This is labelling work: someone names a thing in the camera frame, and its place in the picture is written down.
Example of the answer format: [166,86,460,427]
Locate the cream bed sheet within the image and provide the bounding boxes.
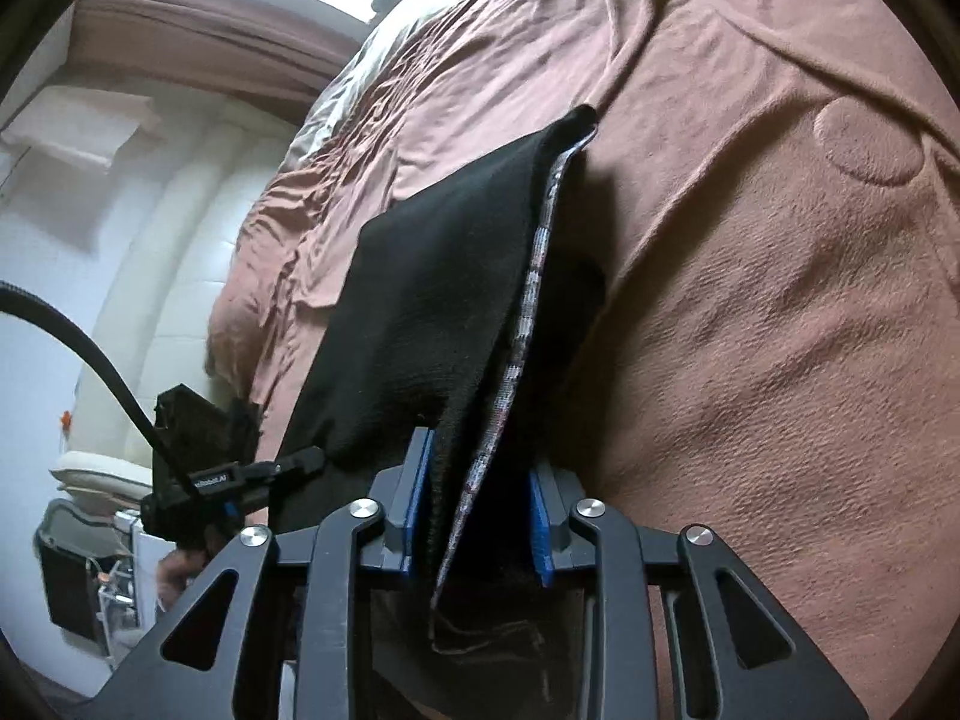
[289,0,541,158]

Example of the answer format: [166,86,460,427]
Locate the black pants with patterned lining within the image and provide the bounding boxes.
[266,105,608,720]

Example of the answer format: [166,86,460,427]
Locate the thick black gripper cable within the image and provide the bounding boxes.
[0,281,200,500]

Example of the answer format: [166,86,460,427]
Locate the white padded headboard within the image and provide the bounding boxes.
[75,157,301,511]

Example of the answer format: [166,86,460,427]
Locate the person's left hand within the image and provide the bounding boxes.
[159,532,226,608]

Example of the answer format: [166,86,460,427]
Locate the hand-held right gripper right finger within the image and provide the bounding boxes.
[529,467,863,720]

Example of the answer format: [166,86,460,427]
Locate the brown curtain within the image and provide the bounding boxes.
[71,0,368,117]

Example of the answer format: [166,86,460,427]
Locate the black bin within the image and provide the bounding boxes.
[34,499,143,631]

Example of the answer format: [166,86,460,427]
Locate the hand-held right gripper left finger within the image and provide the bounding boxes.
[101,429,434,720]

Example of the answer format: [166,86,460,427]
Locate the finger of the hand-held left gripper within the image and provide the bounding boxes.
[232,446,325,485]

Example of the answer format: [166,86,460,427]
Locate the brown bed blanket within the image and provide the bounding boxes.
[206,0,960,720]

